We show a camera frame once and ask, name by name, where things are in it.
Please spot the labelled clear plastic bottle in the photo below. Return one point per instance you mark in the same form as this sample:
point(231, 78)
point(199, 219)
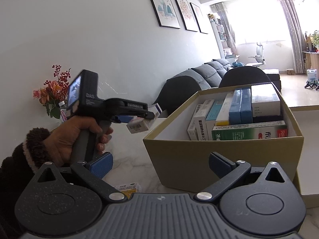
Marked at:
point(62, 113)

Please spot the small white navy medicine box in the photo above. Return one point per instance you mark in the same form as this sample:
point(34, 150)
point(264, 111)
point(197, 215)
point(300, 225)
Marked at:
point(137, 127)

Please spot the orange flower bouquet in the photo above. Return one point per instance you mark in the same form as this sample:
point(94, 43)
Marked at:
point(52, 92)

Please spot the brown cardboard box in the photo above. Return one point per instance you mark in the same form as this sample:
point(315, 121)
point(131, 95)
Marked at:
point(199, 164)

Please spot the potted green plant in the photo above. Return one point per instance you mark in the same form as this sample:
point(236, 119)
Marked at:
point(316, 39)

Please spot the brown cardboard box lid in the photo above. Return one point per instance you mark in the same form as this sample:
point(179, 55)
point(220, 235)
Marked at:
point(309, 154)

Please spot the white office chair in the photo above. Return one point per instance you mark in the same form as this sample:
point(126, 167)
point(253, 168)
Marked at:
point(258, 54)

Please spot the framed pink tree picture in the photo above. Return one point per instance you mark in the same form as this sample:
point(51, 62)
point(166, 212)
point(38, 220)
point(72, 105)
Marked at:
point(187, 13)

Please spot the white bookshelf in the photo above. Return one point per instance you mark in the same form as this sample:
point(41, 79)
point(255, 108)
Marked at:
point(218, 37)

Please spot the black folding stands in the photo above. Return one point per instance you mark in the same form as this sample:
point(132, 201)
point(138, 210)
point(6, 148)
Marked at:
point(311, 85)

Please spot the yellow cartoon medicine box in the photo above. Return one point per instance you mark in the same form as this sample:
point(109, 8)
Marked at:
point(127, 190)

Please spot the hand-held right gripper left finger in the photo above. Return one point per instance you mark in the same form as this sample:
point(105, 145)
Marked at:
point(103, 164)

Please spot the large white medicine box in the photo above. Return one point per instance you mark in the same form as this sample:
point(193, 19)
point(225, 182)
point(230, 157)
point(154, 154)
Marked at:
point(265, 99)

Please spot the white marble desktop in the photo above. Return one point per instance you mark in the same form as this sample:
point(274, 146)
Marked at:
point(132, 164)

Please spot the teal medicine box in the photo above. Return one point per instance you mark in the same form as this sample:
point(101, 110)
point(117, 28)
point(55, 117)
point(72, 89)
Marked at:
point(215, 112)

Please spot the framed pale picture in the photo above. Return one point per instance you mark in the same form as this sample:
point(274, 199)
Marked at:
point(199, 18)

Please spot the grey curtain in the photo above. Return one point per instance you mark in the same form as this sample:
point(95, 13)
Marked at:
point(291, 34)
point(228, 27)

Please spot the blue white paper bag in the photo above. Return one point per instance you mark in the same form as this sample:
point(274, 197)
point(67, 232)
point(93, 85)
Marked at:
point(312, 74)

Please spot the framed blue mountain picture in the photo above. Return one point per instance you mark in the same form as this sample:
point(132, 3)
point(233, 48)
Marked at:
point(164, 7)

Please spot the white light-blue capsule box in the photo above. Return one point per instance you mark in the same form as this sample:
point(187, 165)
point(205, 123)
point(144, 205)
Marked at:
point(200, 132)

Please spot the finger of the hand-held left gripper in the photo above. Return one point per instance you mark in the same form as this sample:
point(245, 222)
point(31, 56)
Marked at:
point(147, 114)

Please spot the small wooden desk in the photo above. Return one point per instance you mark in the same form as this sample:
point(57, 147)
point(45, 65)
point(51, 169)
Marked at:
point(310, 62)

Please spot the grey sofa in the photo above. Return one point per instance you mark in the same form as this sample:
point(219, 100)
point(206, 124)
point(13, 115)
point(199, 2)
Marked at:
point(209, 72)

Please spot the white green medicine box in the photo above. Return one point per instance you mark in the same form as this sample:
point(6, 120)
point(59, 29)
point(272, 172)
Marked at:
point(208, 105)

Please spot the black chair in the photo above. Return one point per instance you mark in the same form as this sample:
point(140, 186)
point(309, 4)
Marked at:
point(179, 97)
point(245, 77)

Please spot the large window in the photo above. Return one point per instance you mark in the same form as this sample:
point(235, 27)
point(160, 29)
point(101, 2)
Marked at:
point(256, 22)

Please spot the small wooden stool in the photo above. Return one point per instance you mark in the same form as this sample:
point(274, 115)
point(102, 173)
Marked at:
point(289, 71)

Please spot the person's left hand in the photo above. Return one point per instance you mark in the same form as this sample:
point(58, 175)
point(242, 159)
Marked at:
point(62, 142)

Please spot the green orange medicine box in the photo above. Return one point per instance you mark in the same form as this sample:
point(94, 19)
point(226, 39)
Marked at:
point(236, 132)

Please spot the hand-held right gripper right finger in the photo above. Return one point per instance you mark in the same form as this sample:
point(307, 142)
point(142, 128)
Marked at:
point(221, 164)

